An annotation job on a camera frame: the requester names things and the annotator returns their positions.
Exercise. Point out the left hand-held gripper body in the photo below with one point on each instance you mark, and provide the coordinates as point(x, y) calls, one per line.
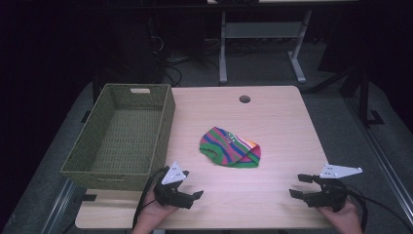
point(172, 195)

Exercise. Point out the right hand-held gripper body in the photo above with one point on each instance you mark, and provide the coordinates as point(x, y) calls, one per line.
point(331, 195)

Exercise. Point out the striped knitted pet sweater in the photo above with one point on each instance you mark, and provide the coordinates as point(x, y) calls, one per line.
point(227, 149)

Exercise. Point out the person's left hand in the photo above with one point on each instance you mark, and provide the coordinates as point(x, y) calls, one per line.
point(151, 214)

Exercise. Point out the person's right hand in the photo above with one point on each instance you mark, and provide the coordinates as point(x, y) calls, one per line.
point(345, 221)

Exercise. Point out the green woven basket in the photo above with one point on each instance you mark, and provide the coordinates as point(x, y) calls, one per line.
point(123, 136)

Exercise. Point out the black metal stand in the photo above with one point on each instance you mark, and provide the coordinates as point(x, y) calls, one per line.
point(363, 97)

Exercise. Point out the dark cabinet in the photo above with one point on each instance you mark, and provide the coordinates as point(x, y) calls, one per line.
point(136, 48)

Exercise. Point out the metal floor rail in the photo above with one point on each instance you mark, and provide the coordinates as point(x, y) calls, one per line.
point(60, 208)
point(383, 156)

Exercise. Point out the white metal desk frame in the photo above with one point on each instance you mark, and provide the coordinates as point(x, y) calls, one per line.
point(259, 30)

